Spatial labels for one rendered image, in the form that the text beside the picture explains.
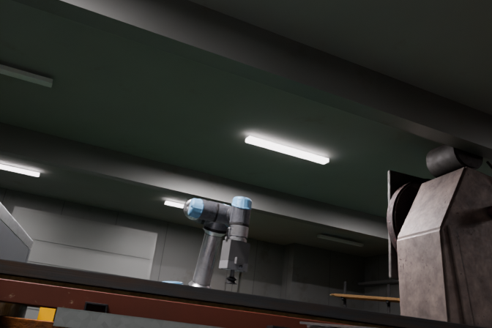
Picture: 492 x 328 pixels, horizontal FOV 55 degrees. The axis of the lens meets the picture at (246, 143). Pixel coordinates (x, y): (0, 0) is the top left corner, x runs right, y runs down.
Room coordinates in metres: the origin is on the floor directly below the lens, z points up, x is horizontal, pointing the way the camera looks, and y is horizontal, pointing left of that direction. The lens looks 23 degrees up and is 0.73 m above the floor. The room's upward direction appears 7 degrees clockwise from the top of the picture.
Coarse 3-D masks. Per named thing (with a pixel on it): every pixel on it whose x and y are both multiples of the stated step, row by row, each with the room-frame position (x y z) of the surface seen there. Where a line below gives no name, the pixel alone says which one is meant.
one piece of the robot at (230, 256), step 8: (224, 240) 1.74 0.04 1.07; (232, 240) 1.70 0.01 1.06; (240, 240) 1.71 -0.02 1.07; (224, 248) 1.74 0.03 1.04; (232, 248) 1.71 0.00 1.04; (240, 248) 1.72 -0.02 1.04; (248, 248) 1.74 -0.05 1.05; (224, 256) 1.73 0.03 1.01; (232, 256) 1.71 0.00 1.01; (240, 256) 1.72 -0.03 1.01; (248, 256) 1.74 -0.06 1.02; (224, 264) 1.72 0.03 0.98; (232, 264) 1.71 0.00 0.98; (240, 264) 1.71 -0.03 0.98; (232, 272) 1.74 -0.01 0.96
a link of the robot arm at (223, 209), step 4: (220, 204) 1.80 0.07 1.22; (220, 208) 1.79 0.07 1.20; (224, 208) 1.79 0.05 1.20; (228, 208) 1.80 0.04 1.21; (220, 212) 1.79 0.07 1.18; (224, 212) 1.79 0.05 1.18; (220, 216) 1.79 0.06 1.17; (224, 216) 1.79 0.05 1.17; (216, 220) 1.81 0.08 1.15; (220, 220) 1.81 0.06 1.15; (224, 220) 1.81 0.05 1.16; (228, 220) 1.80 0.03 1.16; (224, 224) 1.84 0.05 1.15; (228, 224) 1.82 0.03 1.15
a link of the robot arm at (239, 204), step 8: (240, 200) 1.70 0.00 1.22; (248, 200) 1.71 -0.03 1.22; (232, 208) 1.72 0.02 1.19; (240, 208) 1.70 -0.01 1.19; (248, 208) 1.71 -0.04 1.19; (232, 216) 1.72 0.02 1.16; (240, 216) 1.70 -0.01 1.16; (248, 216) 1.72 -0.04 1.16; (232, 224) 1.72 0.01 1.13; (240, 224) 1.71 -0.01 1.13; (248, 224) 1.73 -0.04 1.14
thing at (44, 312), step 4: (40, 308) 1.68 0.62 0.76; (44, 308) 1.69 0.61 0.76; (48, 308) 1.69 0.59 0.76; (52, 308) 1.69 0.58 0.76; (40, 312) 1.68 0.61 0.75; (44, 312) 1.69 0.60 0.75; (48, 312) 1.69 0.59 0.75; (52, 312) 1.69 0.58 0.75; (40, 316) 1.69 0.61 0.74; (44, 316) 1.69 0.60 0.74; (48, 316) 1.69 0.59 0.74; (52, 316) 1.69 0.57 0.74; (44, 320) 1.69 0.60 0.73; (48, 320) 1.69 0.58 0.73; (52, 320) 1.69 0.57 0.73
